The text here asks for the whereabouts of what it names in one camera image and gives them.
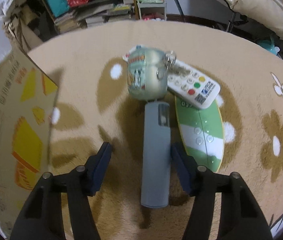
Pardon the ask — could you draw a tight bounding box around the cardboard box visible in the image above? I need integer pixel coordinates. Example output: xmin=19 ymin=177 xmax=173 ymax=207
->
xmin=0 ymin=49 xmax=58 ymax=238

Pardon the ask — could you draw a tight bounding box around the green white striped remote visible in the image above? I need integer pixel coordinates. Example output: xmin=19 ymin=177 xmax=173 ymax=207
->
xmin=174 ymin=97 xmax=224 ymax=172

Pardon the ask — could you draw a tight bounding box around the beige patterned round rug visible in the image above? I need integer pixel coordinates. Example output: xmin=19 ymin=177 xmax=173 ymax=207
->
xmin=0 ymin=21 xmax=283 ymax=239

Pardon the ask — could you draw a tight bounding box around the white TV remote control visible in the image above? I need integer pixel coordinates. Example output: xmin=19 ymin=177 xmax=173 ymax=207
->
xmin=167 ymin=60 xmax=221 ymax=110

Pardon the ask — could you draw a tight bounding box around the green cartoon earbuds case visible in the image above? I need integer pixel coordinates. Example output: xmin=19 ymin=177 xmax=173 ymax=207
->
xmin=127 ymin=46 xmax=167 ymax=101

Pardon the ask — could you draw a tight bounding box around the teal plastic toy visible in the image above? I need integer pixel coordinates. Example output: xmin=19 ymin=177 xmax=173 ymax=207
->
xmin=257 ymin=36 xmax=280 ymax=56

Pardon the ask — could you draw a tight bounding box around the wooden bookshelf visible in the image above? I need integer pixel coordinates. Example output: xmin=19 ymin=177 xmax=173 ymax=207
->
xmin=34 ymin=0 xmax=140 ymax=34

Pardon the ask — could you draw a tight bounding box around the stack of books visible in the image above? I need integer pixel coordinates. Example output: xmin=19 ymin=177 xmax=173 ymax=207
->
xmin=54 ymin=0 xmax=135 ymax=34

